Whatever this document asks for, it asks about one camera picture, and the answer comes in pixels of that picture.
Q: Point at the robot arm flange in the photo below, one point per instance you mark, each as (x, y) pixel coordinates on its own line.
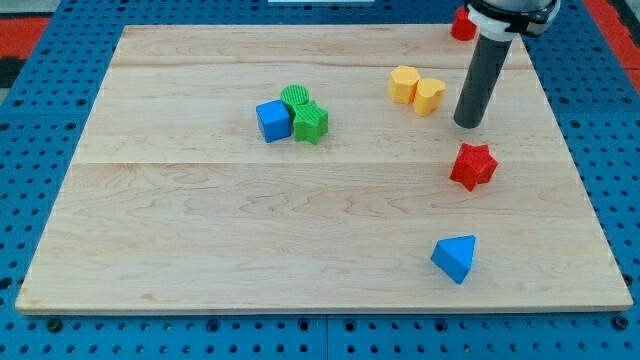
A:
(502, 20)

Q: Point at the yellow hexagon block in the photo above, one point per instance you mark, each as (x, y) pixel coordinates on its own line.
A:
(402, 84)

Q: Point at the yellow heart block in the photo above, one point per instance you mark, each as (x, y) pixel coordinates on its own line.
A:
(428, 95)

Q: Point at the green star block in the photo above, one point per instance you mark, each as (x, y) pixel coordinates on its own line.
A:
(310, 122)

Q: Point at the blue cube block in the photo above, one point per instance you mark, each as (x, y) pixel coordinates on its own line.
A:
(273, 120)

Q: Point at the green cylinder block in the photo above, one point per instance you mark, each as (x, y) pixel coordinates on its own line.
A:
(294, 95)

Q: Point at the wooden board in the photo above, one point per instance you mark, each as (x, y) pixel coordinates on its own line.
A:
(174, 204)

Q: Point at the blue triangle block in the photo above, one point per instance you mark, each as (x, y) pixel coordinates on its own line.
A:
(454, 256)

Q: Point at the red star block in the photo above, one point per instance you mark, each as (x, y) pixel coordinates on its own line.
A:
(473, 165)

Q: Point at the red block at edge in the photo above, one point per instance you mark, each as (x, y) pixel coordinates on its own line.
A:
(462, 28)

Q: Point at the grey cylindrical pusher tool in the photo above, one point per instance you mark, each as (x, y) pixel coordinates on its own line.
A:
(482, 75)

